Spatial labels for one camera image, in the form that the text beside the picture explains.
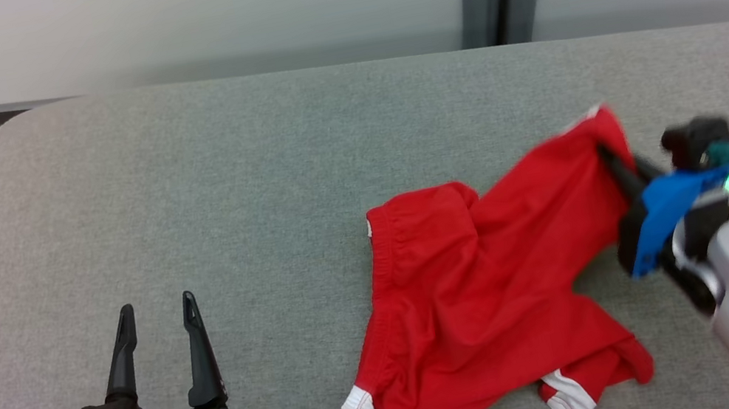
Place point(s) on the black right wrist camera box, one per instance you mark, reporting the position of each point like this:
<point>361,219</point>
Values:
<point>694,140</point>

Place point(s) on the grey cylinder bumper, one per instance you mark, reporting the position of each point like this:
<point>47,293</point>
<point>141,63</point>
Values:
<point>476,16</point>
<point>523,11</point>

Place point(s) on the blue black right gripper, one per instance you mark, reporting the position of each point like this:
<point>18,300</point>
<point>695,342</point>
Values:
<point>664,200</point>

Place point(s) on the red white basketball shorts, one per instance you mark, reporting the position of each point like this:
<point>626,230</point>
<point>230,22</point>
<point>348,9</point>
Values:
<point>462,292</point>

